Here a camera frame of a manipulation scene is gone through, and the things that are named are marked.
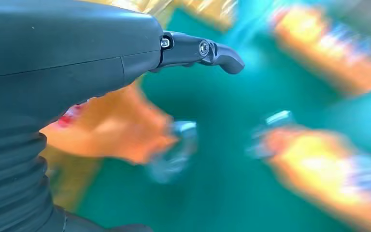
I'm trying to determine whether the yellow taped cardboard mat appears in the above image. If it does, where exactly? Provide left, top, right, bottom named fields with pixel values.
left=40, top=0, right=239, bottom=214

